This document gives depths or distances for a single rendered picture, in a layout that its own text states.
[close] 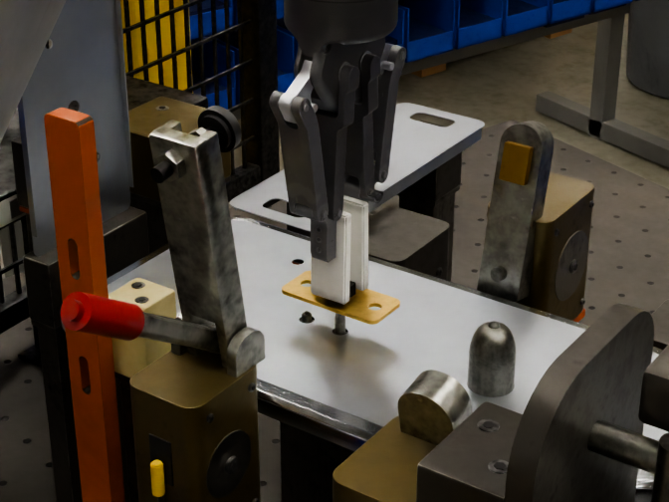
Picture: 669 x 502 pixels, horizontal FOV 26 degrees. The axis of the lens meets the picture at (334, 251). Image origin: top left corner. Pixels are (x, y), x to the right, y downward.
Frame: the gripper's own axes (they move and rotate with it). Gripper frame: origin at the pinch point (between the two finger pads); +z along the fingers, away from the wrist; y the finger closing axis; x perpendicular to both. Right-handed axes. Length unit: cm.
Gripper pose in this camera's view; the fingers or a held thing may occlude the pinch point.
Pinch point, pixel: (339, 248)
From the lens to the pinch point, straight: 103.5
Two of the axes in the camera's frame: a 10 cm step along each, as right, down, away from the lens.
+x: -8.2, -2.7, 5.0
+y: 5.7, -3.8, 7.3
